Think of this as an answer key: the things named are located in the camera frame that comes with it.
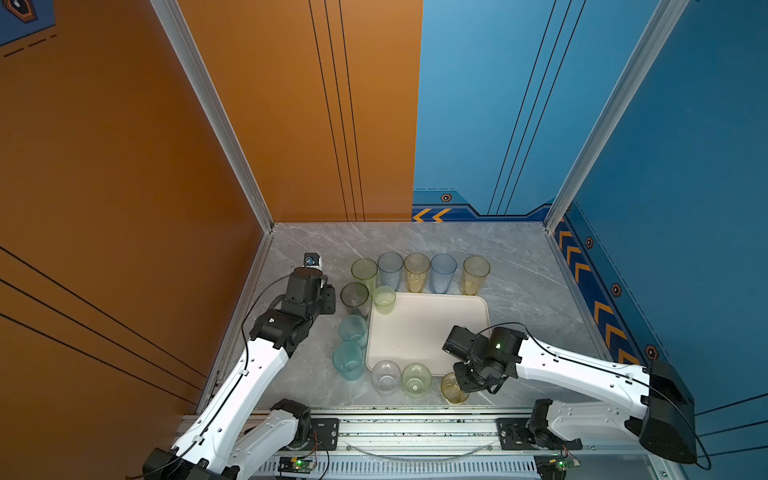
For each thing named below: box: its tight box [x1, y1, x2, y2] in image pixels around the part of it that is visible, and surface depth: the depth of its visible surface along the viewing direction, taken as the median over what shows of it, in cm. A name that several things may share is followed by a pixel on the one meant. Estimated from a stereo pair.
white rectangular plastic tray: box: [366, 293, 491, 375], surface depth 96 cm
